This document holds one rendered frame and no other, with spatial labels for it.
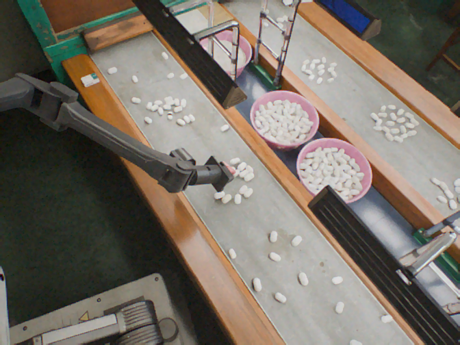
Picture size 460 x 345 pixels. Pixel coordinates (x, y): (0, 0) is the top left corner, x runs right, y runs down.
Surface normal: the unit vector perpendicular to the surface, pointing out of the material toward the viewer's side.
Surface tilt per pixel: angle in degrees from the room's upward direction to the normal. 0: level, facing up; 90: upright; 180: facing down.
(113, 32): 67
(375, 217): 0
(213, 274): 0
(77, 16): 90
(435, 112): 0
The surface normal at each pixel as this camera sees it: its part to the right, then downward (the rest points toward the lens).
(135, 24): 0.54, 0.46
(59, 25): 0.57, 0.73
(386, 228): 0.05, -0.50
